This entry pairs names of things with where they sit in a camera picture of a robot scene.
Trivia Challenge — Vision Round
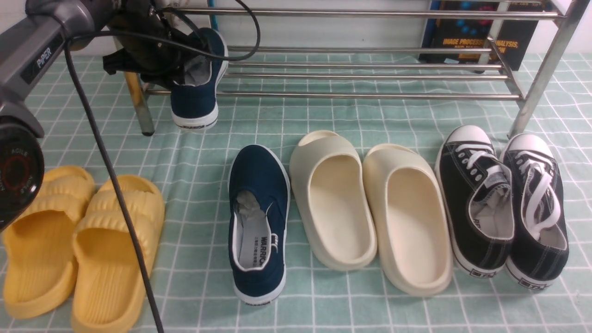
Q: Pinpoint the yellow slide sandal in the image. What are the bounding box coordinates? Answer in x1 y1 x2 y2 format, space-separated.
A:
2 165 96 320
71 175 165 333

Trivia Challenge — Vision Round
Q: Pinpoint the navy slip-on shoe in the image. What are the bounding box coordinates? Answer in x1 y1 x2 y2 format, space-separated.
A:
228 145 290 306
170 55 228 130

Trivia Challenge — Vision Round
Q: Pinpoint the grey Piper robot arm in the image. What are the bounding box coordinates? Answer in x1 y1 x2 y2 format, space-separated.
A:
0 0 210 229

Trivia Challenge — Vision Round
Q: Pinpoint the left yellow slide sandal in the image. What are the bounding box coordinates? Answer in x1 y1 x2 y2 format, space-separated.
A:
2 165 96 320

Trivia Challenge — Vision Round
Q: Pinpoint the black canvas sneaker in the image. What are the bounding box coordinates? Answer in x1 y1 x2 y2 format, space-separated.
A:
500 133 569 290
435 125 514 278

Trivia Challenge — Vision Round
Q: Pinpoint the left black canvas sneaker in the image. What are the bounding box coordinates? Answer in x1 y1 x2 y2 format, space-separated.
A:
435 125 514 278

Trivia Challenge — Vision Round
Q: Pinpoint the right yellow slide sandal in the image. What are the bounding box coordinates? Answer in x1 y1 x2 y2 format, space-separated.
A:
71 175 165 333

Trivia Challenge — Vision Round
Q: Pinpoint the left cream foam clog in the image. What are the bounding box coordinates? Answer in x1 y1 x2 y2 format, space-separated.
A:
289 130 378 271

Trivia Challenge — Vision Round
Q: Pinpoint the silver metal shoe rack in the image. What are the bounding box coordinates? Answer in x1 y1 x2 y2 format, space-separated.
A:
100 0 592 139

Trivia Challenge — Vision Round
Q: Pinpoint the right cream foam clog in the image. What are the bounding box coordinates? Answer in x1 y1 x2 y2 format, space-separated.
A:
362 143 453 297

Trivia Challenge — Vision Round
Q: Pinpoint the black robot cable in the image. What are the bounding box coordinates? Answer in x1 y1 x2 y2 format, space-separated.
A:
63 0 262 333

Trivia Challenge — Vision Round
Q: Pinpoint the dark image processing book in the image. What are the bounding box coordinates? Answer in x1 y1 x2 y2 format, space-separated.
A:
418 0 538 70

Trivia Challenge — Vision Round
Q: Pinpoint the cream foam clog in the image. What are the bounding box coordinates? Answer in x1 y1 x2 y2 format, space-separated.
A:
289 130 378 271
362 143 453 297

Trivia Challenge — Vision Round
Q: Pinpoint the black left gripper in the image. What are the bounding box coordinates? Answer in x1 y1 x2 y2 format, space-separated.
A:
103 0 210 89

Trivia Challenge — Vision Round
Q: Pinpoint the right black canvas sneaker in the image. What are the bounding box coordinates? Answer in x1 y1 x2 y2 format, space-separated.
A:
500 133 569 290

